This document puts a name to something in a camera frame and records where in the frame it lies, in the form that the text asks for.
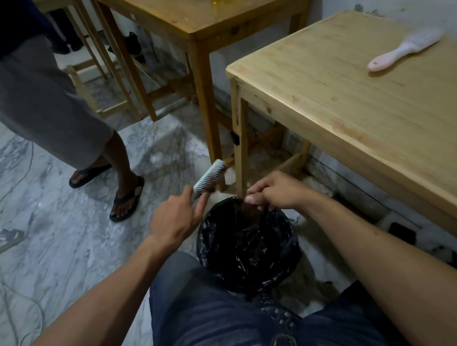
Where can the person's left hand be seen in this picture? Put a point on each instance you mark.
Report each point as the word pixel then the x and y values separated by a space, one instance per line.
pixel 176 220

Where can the dark wooden table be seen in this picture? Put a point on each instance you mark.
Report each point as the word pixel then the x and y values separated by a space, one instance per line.
pixel 196 5

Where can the light blue hairbrush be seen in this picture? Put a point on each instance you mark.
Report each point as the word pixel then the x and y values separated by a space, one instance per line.
pixel 208 176

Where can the pink hairbrush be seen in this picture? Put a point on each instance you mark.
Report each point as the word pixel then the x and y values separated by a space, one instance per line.
pixel 390 58

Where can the person's blue jeans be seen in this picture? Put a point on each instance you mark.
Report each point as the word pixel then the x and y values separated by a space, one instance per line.
pixel 211 329

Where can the bin with black bag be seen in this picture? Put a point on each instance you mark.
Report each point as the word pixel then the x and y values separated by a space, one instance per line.
pixel 249 265

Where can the person's black woven shoe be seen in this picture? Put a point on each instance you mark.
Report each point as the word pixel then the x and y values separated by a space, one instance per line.
pixel 278 311

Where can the white plastic stool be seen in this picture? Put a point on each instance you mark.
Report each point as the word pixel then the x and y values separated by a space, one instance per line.
pixel 432 240

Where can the black sandal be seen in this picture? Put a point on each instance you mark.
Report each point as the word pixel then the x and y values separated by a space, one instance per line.
pixel 128 200
pixel 89 175

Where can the person's right forearm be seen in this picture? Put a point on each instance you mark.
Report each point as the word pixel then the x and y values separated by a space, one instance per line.
pixel 403 274

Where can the person's left forearm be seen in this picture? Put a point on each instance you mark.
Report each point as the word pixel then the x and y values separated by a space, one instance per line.
pixel 97 312

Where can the white power strip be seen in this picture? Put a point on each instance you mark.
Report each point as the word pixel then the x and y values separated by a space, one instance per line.
pixel 1 243

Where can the person's right hand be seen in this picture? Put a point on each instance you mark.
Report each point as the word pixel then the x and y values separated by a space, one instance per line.
pixel 282 191

